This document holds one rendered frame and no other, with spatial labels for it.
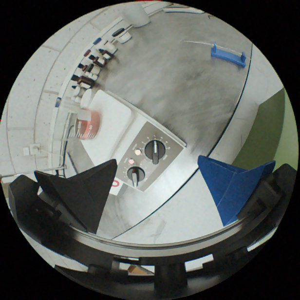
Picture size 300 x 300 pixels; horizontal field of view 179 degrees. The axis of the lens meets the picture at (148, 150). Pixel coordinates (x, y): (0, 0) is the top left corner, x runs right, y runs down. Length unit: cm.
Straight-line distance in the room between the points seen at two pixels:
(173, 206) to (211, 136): 17
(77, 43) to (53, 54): 13
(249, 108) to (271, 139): 11
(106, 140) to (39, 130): 61
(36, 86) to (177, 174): 71
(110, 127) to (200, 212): 25
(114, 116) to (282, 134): 23
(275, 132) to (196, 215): 22
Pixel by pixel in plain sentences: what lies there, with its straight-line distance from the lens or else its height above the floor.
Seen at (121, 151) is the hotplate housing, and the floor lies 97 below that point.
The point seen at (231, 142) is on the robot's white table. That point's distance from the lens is 21.
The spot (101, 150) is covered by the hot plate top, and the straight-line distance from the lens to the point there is 17.
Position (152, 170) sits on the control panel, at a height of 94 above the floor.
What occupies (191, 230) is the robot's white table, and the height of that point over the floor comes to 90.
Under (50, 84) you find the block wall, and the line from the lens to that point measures 64.
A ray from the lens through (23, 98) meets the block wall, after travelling 68.
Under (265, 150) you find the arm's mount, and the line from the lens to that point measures 15.
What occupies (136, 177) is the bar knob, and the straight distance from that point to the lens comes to 16.
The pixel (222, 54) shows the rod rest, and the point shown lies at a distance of 32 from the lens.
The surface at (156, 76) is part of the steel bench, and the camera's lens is 26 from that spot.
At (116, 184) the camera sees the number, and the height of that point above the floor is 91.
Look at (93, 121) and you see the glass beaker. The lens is 16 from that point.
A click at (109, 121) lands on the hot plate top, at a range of 16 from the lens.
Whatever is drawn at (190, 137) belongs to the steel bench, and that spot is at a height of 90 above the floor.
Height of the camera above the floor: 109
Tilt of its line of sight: 65 degrees down
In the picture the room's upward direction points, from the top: 97 degrees counter-clockwise
